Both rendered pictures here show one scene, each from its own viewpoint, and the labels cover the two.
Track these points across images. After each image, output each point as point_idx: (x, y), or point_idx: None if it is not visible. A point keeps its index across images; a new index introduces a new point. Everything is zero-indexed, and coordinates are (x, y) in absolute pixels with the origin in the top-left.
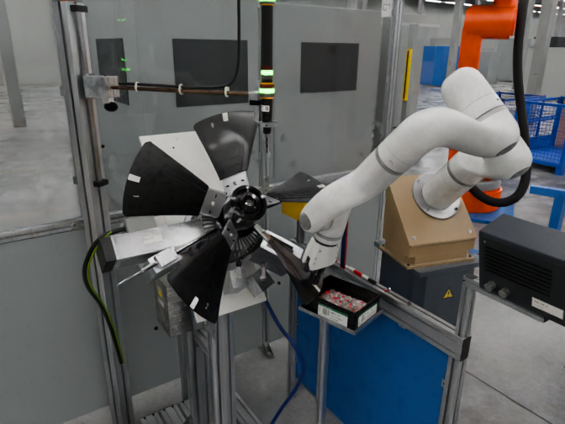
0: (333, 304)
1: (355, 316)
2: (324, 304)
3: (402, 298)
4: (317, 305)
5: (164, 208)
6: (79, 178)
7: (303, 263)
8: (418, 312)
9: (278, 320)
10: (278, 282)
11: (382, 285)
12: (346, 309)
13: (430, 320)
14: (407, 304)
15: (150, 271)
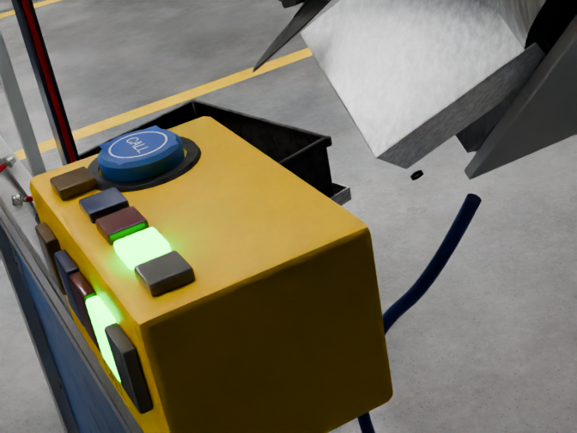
0: (242, 112)
1: (194, 112)
2: (264, 131)
3: (4, 186)
4: (288, 154)
5: None
6: None
7: (312, 8)
8: (8, 151)
9: (428, 265)
10: (418, 171)
11: (21, 224)
12: (209, 106)
13: (1, 137)
14: (13, 167)
15: None
